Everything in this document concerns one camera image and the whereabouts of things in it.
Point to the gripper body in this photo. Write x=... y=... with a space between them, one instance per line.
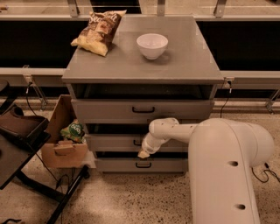
x=150 y=146

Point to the dark brown tray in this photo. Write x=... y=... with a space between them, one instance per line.
x=13 y=123

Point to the green snack bag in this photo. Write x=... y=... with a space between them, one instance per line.
x=74 y=131

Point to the white bowl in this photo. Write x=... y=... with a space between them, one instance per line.
x=152 y=45

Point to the grey top drawer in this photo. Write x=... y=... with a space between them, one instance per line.
x=139 y=111

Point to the grey drawer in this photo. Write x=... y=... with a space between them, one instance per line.
x=112 y=161
x=139 y=111
x=105 y=138

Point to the cardboard box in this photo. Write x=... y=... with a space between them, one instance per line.
x=60 y=152

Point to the grey drawer cabinet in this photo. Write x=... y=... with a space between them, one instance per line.
x=185 y=71

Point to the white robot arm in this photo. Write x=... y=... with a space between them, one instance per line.
x=221 y=154

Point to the black side table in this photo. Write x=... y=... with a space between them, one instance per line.
x=16 y=153

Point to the brown yellow chip bag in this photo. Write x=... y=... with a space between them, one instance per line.
x=100 y=31

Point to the grey bottom drawer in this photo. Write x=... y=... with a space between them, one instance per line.
x=112 y=161

